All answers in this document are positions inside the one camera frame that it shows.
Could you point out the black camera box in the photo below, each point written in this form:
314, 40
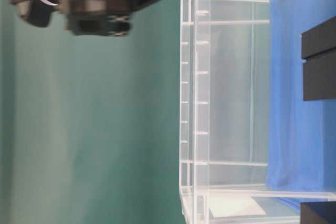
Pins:
318, 212
318, 53

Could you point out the clear plastic storage case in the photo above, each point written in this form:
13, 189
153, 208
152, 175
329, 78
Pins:
224, 117

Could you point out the green table cloth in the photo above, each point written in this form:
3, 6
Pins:
89, 124

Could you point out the blue cloth liner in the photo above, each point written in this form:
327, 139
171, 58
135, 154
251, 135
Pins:
301, 133

